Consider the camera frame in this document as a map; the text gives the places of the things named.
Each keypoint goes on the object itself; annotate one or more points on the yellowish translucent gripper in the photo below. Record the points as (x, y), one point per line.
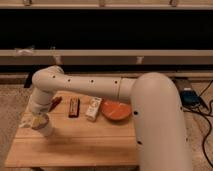
(27, 122)

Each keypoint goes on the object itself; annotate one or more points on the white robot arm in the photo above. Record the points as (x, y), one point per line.
(160, 130)

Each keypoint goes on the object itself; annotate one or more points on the brown chocolate bar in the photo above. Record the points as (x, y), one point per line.
(74, 108)

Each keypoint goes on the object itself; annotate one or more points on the wooden table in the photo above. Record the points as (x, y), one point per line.
(75, 141)

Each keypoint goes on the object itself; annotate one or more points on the white bottle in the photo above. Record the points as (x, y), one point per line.
(93, 108)

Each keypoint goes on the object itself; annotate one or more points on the orange bowl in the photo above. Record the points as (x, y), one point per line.
(114, 110)

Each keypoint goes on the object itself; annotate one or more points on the blue power box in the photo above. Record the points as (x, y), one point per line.
(189, 97)

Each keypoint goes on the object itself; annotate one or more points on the long grey rail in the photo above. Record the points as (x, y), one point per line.
(104, 57)

